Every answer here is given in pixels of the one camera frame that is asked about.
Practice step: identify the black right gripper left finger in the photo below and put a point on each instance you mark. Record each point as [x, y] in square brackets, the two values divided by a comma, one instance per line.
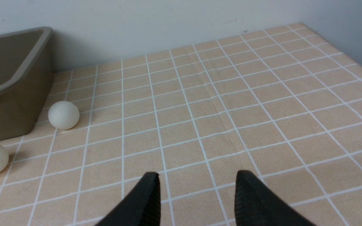
[140, 207]

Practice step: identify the checkered beige tablecloth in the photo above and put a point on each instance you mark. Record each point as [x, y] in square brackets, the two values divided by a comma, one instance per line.
[282, 102]

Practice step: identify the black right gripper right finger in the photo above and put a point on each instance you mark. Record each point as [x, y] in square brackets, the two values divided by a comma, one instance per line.
[257, 205]

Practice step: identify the olive green plastic bin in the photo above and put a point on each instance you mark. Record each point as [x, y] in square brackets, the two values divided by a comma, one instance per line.
[25, 79]

